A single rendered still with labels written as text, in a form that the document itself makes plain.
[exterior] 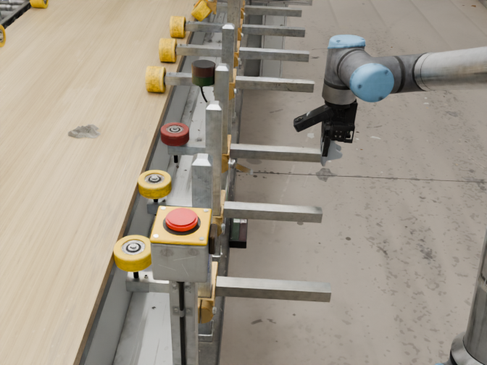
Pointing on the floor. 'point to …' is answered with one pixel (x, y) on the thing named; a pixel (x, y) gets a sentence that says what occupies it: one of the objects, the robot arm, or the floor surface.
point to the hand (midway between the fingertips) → (321, 161)
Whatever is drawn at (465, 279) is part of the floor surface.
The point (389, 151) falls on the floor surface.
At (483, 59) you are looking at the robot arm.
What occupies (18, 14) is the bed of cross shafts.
